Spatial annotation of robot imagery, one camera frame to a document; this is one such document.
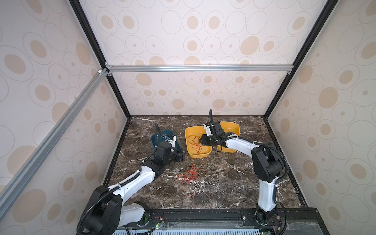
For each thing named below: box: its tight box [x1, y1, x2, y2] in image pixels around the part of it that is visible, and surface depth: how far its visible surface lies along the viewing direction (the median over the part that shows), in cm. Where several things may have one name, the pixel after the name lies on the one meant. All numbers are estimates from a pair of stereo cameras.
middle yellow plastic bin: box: [184, 125, 212, 159], surface depth 102 cm
